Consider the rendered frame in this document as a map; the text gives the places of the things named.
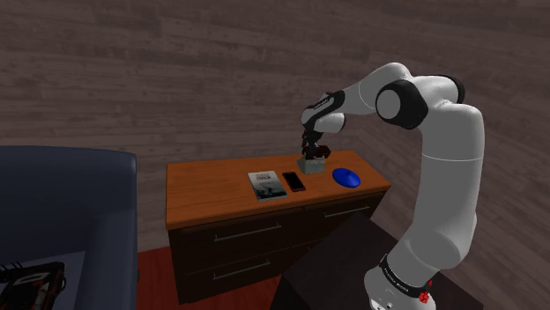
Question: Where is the grey box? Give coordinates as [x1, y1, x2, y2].
[297, 155, 327, 175]

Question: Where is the black phone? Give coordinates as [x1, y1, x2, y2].
[281, 170, 307, 193]

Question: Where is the blue domed lid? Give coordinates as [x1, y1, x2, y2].
[331, 166, 362, 189]

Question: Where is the grey book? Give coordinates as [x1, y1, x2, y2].
[247, 169, 288, 202]

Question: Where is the wooden chest of drawers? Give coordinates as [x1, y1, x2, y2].
[165, 149, 392, 306]

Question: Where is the dark robot stand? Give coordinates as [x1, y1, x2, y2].
[269, 213, 485, 310]

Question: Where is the red rug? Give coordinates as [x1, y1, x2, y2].
[136, 246, 283, 310]

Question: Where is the dark blue sofa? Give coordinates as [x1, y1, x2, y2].
[0, 145, 139, 310]

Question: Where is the black and red bag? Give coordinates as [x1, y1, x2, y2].
[0, 260, 68, 310]

